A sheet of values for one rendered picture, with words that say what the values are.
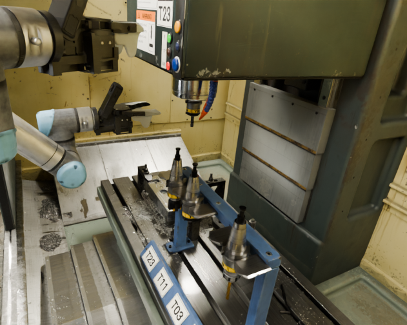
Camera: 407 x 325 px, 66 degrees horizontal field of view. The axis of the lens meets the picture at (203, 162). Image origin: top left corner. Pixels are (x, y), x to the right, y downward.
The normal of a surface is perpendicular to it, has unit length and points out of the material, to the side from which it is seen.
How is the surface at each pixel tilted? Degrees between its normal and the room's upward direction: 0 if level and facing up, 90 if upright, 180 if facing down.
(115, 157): 24
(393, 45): 90
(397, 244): 90
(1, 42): 91
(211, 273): 0
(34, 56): 118
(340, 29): 90
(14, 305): 0
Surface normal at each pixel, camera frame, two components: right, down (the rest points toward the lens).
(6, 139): 0.96, 0.22
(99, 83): 0.47, 0.41
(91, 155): 0.27, -0.66
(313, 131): -0.89, 0.12
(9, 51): 0.79, 0.54
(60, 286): 0.03, -0.95
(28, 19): 0.69, -0.38
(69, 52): 0.85, 0.29
